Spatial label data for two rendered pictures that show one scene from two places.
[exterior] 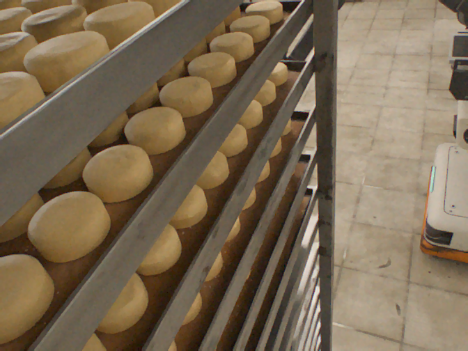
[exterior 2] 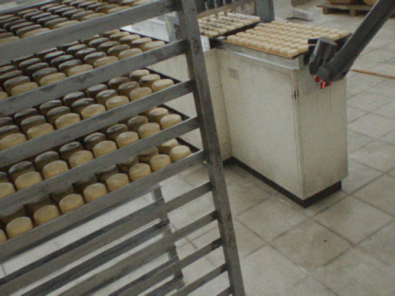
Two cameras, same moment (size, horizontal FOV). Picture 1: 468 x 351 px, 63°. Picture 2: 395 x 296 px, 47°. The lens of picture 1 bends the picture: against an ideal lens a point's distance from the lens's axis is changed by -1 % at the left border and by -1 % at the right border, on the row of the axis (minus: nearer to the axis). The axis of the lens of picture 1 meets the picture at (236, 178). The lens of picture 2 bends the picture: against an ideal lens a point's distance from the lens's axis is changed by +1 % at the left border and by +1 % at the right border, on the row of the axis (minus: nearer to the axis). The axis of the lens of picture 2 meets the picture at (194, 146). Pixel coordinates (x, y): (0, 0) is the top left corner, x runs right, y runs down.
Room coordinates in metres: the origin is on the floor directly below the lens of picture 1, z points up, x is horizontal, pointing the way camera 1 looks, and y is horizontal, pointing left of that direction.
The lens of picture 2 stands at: (-0.25, -0.66, 1.57)
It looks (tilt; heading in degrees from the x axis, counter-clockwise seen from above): 27 degrees down; 34
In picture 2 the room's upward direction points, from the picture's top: 11 degrees counter-clockwise
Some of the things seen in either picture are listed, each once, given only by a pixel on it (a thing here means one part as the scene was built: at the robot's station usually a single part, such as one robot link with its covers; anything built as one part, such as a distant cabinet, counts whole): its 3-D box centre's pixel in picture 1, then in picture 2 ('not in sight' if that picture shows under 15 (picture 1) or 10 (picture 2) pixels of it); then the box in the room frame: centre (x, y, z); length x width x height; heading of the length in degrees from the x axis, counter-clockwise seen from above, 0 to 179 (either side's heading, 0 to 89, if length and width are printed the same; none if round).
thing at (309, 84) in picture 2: not in sight; (322, 73); (1.82, -0.10, 0.77); 0.24 x 0.04 x 0.14; 148
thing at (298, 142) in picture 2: not in sight; (280, 113); (2.02, 0.20, 0.45); 0.70 x 0.34 x 0.90; 58
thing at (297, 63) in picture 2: not in sight; (195, 34); (2.22, 0.80, 0.87); 2.01 x 0.03 x 0.07; 58
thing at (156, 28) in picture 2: not in sight; (162, 30); (2.36, 1.14, 0.88); 1.28 x 0.01 x 0.07; 58
